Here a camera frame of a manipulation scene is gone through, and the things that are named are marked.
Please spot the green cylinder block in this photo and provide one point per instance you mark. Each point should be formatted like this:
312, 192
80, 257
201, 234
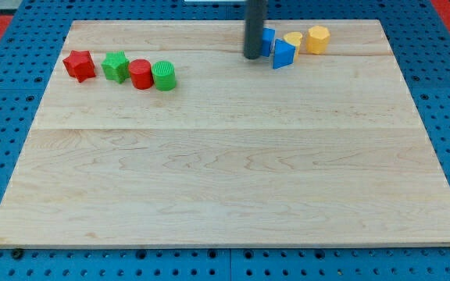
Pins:
164, 76

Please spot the blue triangular prism block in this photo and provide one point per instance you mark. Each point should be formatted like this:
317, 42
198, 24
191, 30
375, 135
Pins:
283, 54

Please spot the light wooden board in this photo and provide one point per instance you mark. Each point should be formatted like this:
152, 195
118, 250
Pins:
329, 152

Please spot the red cylinder block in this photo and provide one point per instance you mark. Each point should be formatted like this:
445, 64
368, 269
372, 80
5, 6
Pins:
140, 71

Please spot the blue cube block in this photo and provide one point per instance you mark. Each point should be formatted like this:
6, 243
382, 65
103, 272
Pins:
268, 37

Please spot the yellow heart block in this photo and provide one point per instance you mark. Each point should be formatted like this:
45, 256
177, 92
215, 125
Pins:
294, 38

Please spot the green star block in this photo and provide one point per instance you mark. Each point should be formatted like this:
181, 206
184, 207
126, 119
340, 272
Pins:
115, 66

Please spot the yellow hexagonal prism block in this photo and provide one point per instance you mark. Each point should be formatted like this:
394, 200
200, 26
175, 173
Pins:
318, 38

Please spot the red star block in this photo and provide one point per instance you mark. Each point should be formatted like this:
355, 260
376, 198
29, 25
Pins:
79, 65

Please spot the blue perforated base panel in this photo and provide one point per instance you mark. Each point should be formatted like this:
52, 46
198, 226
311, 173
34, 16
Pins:
30, 46

